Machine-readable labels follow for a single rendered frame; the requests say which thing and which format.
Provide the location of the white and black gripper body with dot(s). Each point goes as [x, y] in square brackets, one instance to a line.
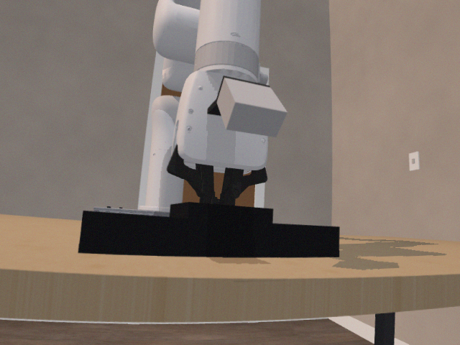
[202, 138]

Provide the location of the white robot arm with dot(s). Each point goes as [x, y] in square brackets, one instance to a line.
[228, 34]

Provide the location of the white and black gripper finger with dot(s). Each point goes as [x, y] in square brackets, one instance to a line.
[200, 178]
[235, 183]

